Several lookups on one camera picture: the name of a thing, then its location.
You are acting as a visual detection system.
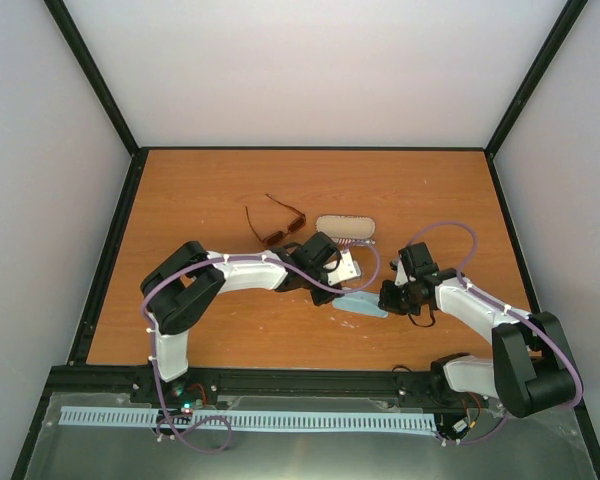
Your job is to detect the blue cleaning cloth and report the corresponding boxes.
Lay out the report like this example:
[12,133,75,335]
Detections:
[332,291,388,319]

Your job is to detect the flag pattern glasses case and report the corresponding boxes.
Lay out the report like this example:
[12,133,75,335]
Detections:
[315,215,376,245]

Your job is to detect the brown tinted sunglasses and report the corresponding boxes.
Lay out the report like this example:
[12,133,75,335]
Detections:
[244,193,307,248]

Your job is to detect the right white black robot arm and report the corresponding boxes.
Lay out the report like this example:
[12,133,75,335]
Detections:
[378,242,584,418]

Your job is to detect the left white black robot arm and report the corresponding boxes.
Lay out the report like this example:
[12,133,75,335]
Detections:
[141,232,360,403]

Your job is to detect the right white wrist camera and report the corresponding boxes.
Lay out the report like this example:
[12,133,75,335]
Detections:
[390,258,409,286]

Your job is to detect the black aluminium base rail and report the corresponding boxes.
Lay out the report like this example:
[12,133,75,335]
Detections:
[47,365,579,407]

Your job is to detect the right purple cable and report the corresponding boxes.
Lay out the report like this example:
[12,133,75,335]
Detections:
[407,221,585,446]

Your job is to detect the light blue slotted cable duct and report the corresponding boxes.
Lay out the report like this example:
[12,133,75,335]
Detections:
[58,406,436,436]

